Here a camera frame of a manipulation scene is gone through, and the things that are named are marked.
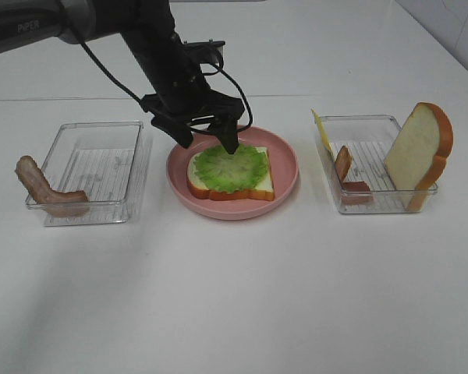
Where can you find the yellow cheese slice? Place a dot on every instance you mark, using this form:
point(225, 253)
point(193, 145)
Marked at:
point(323, 135)

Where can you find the pink round plate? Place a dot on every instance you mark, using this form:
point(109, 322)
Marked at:
point(284, 173)

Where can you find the right clear plastic tray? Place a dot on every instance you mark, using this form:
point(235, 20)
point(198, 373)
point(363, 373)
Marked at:
point(368, 138)

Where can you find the green lettuce leaf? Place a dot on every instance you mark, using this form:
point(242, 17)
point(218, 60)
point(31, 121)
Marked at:
point(220, 171)

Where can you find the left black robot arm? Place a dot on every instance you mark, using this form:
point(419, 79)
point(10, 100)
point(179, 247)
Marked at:
point(147, 27)

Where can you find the bacon strip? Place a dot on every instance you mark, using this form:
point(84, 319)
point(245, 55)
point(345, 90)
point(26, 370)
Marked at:
point(355, 192)
point(39, 187)

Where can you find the left clear plastic tray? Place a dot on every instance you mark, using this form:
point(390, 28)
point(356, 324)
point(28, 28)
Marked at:
point(106, 160)

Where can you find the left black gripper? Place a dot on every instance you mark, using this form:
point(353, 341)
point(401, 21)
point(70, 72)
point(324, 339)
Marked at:
point(184, 99)

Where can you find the clear plastic tray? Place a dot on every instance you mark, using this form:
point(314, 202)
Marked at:
point(106, 160)
point(368, 138)

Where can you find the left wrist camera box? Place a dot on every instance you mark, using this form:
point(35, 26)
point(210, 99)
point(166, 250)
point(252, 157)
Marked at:
point(205, 51)

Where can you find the bread slice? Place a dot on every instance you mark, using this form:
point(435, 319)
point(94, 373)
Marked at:
point(419, 154)
point(264, 191)

